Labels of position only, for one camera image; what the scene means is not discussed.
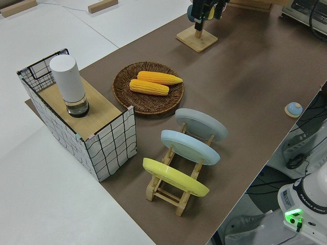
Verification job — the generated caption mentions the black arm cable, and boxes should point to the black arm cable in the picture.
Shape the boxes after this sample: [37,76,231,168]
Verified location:
[308,0,327,43]

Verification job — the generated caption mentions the blue dome bell wooden base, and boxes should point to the blue dome bell wooden base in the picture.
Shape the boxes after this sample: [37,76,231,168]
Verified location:
[284,102,303,118]

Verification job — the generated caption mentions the wire grid shelf with wooden boards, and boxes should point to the wire grid shelf with wooden boards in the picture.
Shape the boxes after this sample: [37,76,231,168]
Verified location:
[16,47,137,182]

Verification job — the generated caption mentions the round brown wicker basket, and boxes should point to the round brown wicker basket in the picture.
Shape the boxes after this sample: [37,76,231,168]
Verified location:
[112,61,185,115]

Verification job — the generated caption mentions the blue mug yellow inside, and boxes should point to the blue mug yellow inside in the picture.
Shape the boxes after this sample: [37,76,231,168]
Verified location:
[186,4,217,23]

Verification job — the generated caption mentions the wooden block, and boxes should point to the wooden block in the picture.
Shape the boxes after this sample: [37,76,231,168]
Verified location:
[0,0,37,18]
[87,0,119,14]

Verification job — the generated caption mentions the grey plate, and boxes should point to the grey plate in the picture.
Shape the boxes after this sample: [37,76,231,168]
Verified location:
[175,108,228,142]

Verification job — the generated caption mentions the yellow plate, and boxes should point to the yellow plate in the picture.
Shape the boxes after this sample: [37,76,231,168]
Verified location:
[142,157,211,198]

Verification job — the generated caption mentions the wooden drawer cabinet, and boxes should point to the wooden drawer cabinet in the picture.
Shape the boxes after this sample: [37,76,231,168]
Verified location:
[226,0,292,8]

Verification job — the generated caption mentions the wooden dish rack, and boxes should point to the wooden dish rack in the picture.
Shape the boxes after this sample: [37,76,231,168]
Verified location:
[146,122,216,217]

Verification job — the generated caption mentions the wooden mug tree stand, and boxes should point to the wooden mug tree stand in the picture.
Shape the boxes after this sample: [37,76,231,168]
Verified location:
[175,22,219,54]

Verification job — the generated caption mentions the white cylinder bottle glass base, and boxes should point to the white cylinder bottle glass base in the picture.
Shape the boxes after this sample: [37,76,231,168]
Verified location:
[49,55,90,118]

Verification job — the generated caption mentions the coiled black cable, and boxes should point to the coiled black cable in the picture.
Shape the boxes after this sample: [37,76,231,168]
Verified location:
[285,154,305,169]

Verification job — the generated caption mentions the yellow corn cob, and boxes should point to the yellow corn cob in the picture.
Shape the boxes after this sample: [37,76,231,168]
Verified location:
[129,79,170,96]
[137,71,184,86]

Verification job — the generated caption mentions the black camera with green light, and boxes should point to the black camera with green light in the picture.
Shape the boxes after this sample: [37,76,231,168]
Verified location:
[191,0,228,32]

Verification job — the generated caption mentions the green lit plug cable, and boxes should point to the green lit plug cable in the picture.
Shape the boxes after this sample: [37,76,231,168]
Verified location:
[293,215,305,233]

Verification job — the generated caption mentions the white toaster oven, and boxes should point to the white toaster oven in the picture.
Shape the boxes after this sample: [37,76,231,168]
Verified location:
[281,0,327,33]

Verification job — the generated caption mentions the light blue plate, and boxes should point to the light blue plate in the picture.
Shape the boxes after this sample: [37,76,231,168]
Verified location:
[160,129,221,166]

